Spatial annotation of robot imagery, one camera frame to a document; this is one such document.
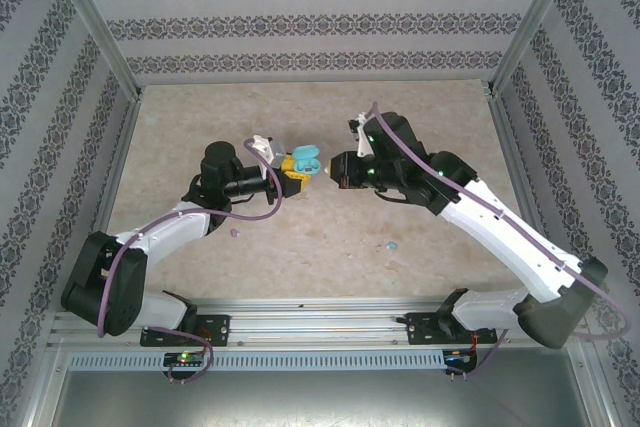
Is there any blue earbud charging case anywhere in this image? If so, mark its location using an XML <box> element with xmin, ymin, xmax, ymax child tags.
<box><xmin>291</xmin><ymin>144</ymin><xmax>322</xmax><ymax>177</ymax></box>

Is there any left aluminium side bar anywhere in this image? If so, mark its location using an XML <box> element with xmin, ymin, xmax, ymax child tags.
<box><xmin>89</xmin><ymin>96</ymin><xmax>144</xmax><ymax>246</ymax></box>

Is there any aluminium side bar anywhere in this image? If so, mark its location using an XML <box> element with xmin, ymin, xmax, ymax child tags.
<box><xmin>488</xmin><ymin>95</ymin><xmax>571</xmax><ymax>308</ymax></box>
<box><xmin>89</xmin><ymin>96</ymin><xmax>144</xmax><ymax>246</ymax></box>

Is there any right aluminium side bar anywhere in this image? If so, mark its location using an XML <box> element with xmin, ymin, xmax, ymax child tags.
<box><xmin>488</xmin><ymin>95</ymin><xmax>571</xmax><ymax>308</ymax></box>

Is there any grey metal panel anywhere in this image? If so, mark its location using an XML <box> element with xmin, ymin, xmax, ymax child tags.
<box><xmin>49</xmin><ymin>369</ymin><xmax>609</xmax><ymax>427</ymax></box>

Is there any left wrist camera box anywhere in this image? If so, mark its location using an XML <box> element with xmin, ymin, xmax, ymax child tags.
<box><xmin>251</xmin><ymin>134</ymin><xmax>287</xmax><ymax>169</ymax></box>

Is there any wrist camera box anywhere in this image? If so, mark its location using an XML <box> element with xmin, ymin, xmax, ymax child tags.
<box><xmin>251</xmin><ymin>134</ymin><xmax>287</xmax><ymax>169</ymax></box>
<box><xmin>347</xmin><ymin>110</ymin><xmax>375</xmax><ymax>158</ymax></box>

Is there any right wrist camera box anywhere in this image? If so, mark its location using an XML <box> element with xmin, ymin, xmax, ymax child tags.
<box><xmin>347</xmin><ymin>110</ymin><xmax>375</xmax><ymax>158</ymax></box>

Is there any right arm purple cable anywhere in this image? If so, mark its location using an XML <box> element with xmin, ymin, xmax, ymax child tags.
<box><xmin>369</xmin><ymin>101</ymin><xmax>631</xmax><ymax>383</ymax></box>

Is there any aluminium mounting rail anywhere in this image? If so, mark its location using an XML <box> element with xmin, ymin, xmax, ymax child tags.
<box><xmin>47</xmin><ymin>296</ymin><xmax>586</xmax><ymax>348</ymax></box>

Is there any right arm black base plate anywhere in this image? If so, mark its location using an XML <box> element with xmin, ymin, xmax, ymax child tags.
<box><xmin>405</xmin><ymin>310</ymin><xmax>499</xmax><ymax>347</ymax></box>

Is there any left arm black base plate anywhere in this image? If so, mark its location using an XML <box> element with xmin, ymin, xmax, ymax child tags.
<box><xmin>139</xmin><ymin>314</ymin><xmax>232</xmax><ymax>348</ymax></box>

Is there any slotted grey cable duct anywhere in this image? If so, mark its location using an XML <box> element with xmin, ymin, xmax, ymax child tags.
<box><xmin>67</xmin><ymin>349</ymin><xmax>446</xmax><ymax>372</ymax></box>

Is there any left aluminium frame post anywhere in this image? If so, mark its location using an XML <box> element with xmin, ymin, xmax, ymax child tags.
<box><xmin>42</xmin><ymin>0</ymin><xmax>145</xmax><ymax>101</ymax></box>

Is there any aluminium frame post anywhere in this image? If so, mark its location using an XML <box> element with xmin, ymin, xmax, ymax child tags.
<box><xmin>42</xmin><ymin>0</ymin><xmax>145</xmax><ymax>101</ymax></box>
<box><xmin>487</xmin><ymin>0</ymin><xmax>589</xmax><ymax>98</ymax></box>

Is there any right aluminium frame post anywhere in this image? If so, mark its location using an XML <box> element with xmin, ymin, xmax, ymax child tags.
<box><xmin>487</xmin><ymin>0</ymin><xmax>589</xmax><ymax>98</ymax></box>

